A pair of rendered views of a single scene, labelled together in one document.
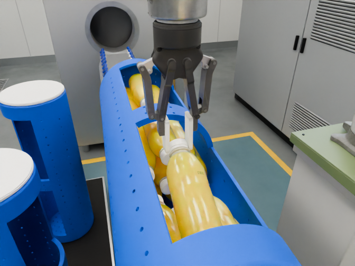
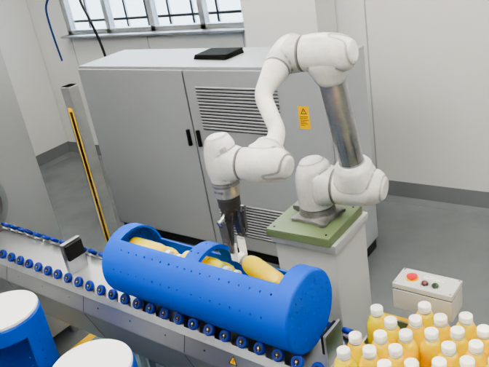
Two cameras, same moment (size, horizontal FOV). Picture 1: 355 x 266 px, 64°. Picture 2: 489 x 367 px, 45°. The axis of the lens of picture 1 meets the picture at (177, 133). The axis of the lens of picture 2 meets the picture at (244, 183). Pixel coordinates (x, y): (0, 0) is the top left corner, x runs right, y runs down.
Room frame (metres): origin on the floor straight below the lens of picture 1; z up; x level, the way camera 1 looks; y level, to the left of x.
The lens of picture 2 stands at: (-1.03, 0.92, 2.27)
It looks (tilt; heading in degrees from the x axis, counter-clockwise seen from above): 24 degrees down; 326
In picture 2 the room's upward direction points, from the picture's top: 10 degrees counter-clockwise
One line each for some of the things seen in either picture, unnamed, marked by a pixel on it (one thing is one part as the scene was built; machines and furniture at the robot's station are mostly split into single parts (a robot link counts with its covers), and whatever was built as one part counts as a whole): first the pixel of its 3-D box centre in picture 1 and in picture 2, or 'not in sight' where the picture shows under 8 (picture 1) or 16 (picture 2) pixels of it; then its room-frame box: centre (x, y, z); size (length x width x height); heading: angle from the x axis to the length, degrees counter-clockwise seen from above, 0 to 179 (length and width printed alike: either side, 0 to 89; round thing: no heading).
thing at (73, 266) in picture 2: not in sight; (75, 255); (1.42, 0.27, 1.00); 0.10 x 0.04 x 0.15; 105
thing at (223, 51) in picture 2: not in sight; (217, 53); (2.38, -1.33, 1.46); 0.32 x 0.23 x 0.04; 17
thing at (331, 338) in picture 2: not in sight; (331, 342); (0.13, -0.09, 0.99); 0.10 x 0.02 x 0.12; 105
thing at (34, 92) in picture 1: (32, 92); (1, 311); (1.19, 0.66, 1.03); 0.28 x 0.28 x 0.01
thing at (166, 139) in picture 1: (166, 133); (233, 252); (0.45, 0.02, 1.27); 0.03 x 0.01 x 0.07; 15
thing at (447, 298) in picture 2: not in sight; (427, 293); (0.01, -0.42, 1.05); 0.20 x 0.10 x 0.10; 15
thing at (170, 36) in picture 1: (177, 49); (230, 207); (0.45, 0.00, 1.42); 0.08 x 0.07 x 0.09; 105
